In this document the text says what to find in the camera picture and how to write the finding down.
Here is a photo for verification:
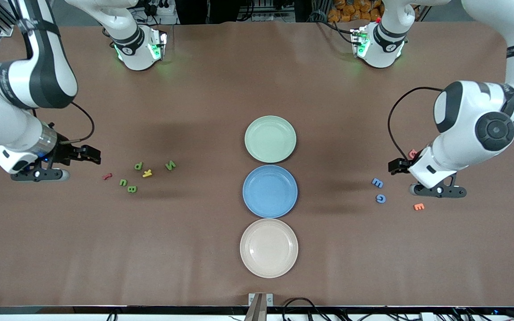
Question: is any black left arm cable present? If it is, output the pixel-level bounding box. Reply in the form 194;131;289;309
388;0;514;160

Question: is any blue plate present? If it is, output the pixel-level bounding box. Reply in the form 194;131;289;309
243;165;298;219

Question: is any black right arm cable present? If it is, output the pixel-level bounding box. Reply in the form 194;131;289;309
9;0;95;144

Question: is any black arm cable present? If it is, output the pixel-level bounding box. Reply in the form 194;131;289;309
388;0;514;160
9;0;95;144

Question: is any beige plate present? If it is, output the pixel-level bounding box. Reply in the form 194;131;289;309
240;218;299;279

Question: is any brown table mat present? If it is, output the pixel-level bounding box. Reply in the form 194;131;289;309
0;21;514;308

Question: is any black cable loop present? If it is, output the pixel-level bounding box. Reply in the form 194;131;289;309
282;297;331;321

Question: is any light green plate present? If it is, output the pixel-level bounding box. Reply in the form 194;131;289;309
244;115;297;164

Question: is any arm base connector panel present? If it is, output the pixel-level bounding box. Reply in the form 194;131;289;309
148;29;168;61
350;27;371;58

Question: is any white power strip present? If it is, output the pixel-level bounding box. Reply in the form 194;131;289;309
148;0;178;25
250;12;294;22

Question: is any pile of orange fruits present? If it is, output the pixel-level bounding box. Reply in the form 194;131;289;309
327;0;385;23

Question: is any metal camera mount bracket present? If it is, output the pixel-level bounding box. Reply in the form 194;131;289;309
248;292;274;321

